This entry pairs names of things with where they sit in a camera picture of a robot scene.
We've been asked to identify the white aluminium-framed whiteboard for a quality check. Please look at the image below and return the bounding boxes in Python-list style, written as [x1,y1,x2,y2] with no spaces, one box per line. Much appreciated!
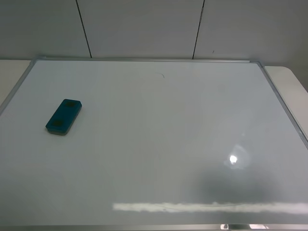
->
[0,58,308,231]

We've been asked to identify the teal whiteboard eraser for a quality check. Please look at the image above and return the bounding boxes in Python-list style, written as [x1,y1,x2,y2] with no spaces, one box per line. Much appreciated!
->
[45,99,82,136]

